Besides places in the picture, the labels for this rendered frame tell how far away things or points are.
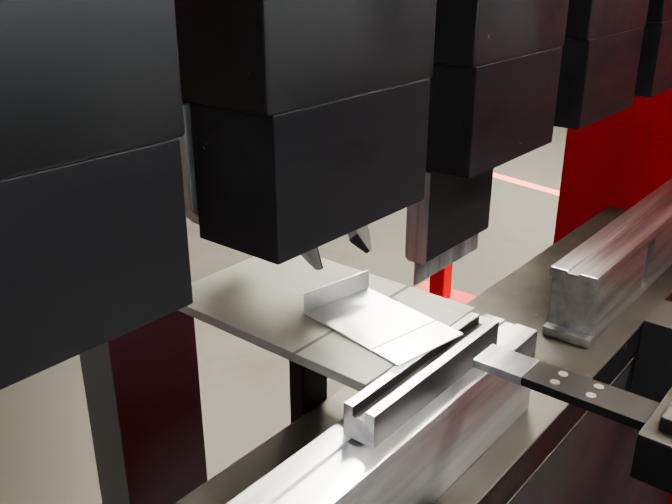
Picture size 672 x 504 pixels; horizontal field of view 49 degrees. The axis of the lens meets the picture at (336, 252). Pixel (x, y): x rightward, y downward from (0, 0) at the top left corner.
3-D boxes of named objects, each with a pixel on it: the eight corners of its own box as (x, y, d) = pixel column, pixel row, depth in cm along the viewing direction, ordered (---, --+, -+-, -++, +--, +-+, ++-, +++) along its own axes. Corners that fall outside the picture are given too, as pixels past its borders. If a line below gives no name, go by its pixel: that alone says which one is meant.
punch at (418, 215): (466, 246, 67) (474, 143, 63) (486, 251, 66) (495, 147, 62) (403, 282, 60) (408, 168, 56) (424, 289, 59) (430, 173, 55)
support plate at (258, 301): (281, 251, 89) (281, 244, 89) (474, 316, 74) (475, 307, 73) (162, 303, 76) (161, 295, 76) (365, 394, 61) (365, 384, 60)
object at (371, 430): (469, 338, 73) (471, 312, 72) (496, 348, 72) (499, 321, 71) (343, 434, 59) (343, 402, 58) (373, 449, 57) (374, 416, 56)
